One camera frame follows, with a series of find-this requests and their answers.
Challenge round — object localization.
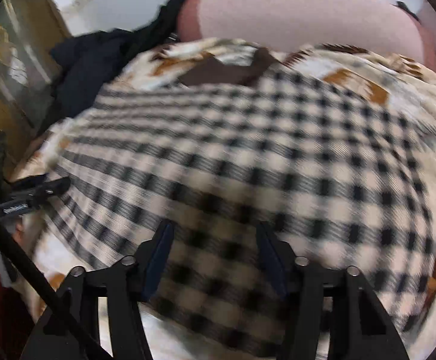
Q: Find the small black object behind pillow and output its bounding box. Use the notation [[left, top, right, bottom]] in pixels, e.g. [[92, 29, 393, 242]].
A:
[[395, 1, 420, 22]]

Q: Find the black cream checked shirt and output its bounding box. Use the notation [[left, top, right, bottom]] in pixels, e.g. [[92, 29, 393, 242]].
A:
[[33, 46, 436, 359]]

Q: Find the wooden glass cabinet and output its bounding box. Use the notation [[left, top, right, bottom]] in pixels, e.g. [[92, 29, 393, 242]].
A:
[[0, 0, 70, 164]]

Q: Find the dark navy clothing pile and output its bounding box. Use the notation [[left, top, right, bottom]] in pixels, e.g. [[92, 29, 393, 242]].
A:
[[37, 0, 186, 135]]

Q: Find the pink bolster pillow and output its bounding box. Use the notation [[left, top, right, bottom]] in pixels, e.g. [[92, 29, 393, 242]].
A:
[[177, 0, 436, 71]]

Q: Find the leaf pattern plush blanket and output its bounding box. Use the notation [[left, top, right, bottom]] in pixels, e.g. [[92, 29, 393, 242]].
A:
[[9, 37, 436, 360]]

